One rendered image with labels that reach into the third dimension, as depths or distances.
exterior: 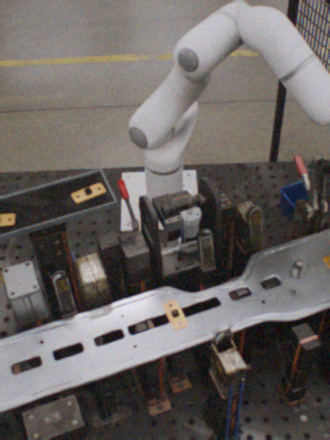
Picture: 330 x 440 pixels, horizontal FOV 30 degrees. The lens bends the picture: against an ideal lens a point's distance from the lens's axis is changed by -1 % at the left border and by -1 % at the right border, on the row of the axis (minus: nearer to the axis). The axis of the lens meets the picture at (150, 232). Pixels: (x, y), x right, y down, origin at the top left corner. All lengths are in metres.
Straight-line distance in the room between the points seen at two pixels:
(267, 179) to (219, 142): 1.28
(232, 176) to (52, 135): 1.64
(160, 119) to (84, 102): 2.26
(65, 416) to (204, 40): 0.88
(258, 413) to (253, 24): 1.00
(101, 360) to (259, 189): 1.05
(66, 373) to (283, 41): 0.87
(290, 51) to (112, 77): 2.85
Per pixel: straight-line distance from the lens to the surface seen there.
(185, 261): 1.67
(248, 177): 2.31
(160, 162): 1.86
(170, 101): 1.66
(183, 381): 1.77
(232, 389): 1.45
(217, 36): 1.45
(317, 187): 1.67
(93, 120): 3.78
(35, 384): 1.46
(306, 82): 1.37
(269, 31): 1.36
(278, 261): 1.65
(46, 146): 3.63
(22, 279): 1.50
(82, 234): 2.13
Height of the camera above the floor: 2.25
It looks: 47 degrees down
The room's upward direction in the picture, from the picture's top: 4 degrees counter-clockwise
